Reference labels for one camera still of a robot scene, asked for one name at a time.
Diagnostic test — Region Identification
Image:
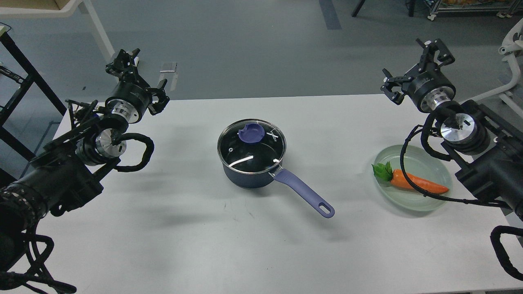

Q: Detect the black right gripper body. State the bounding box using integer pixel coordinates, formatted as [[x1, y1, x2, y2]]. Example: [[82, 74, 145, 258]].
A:
[[407, 66, 456, 113]]

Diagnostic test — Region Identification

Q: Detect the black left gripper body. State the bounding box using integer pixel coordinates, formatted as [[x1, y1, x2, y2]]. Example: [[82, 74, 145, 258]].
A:
[[105, 81, 152, 124]]

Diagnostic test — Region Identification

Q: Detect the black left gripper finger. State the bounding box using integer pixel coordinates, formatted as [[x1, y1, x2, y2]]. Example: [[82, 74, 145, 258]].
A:
[[106, 48, 140, 85], [146, 79, 170, 116]]

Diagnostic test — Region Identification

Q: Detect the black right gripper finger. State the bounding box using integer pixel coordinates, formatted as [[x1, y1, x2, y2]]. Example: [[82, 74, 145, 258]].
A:
[[416, 38, 456, 73], [380, 68, 413, 105]]

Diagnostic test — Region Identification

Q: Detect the glass lid purple knob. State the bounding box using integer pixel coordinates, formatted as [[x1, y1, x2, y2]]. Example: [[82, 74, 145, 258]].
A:
[[217, 119, 286, 175]]

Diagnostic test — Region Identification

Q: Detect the dark blue saucepan purple handle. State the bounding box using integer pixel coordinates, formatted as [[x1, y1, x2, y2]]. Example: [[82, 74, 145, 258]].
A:
[[217, 119, 335, 218]]

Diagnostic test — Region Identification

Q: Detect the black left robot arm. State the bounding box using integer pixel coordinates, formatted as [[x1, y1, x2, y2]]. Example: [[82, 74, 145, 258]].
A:
[[0, 49, 170, 294]]

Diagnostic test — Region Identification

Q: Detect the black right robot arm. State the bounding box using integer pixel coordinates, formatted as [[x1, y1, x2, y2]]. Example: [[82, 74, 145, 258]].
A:
[[381, 39, 523, 219]]

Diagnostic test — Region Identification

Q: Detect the small metal floor plate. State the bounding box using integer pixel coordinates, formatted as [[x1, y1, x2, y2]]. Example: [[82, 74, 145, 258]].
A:
[[159, 62, 177, 74]]

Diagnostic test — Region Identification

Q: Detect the white chair base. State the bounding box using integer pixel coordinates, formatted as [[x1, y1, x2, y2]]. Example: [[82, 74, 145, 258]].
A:
[[471, 19, 523, 117]]

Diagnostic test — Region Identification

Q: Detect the translucent green plate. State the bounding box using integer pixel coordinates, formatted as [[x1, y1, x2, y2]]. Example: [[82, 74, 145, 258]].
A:
[[371, 145, 452, 212]]

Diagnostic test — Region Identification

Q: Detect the metal wheeled cart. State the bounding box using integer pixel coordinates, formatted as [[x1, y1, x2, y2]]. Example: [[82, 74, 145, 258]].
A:
[[423, 0, 522, 21]]

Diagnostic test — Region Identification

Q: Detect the black metal rack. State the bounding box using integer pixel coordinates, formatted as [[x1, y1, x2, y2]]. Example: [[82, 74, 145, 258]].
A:
[[0, 25, 67, 161]]

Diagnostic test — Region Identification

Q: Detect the orange toy carrot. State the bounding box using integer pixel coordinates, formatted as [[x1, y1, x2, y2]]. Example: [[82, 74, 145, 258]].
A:
[[371, 162, 449, 195]]

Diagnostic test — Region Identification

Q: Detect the white table frame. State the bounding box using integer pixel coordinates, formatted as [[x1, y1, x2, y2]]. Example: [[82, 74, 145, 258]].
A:
[[0, 0, 116, 62]]

